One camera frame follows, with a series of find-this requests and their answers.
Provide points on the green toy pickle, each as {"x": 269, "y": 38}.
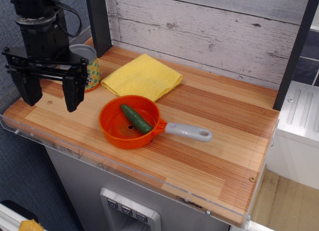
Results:
{"x": 136, "y": 119}

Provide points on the dark grey left post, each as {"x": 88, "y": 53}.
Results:
{"x": 99, "y": 24}

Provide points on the yellow object at corner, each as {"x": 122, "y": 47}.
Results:
{"x": 30, "y": 225}

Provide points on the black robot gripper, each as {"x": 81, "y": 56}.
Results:
{"x": 46, "y": 54}

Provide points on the dark grey post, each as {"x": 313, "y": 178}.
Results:
{"x": 99, "y": 24}
{"x": 301, "y": 37}

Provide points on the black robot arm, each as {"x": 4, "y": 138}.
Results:
{"x": 39, "y": 8}

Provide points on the grey cabinet with dispenser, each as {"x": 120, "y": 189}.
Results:
{"x": 99, "y": 191}

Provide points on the dark grey right post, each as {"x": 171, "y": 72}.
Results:
{"x": 301, "y": 37}

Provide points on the orange toy pan grey handle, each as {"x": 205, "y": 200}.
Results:
{"x": 121, "y": 133}

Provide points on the peas and carrots can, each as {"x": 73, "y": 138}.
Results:
{"x": 94, "y": 74}

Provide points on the yellow folded towel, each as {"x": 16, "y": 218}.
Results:
{"x": 143, "y": 76}

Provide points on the white toy sink counter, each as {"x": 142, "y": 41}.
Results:
{"x": 294, "y": 151}

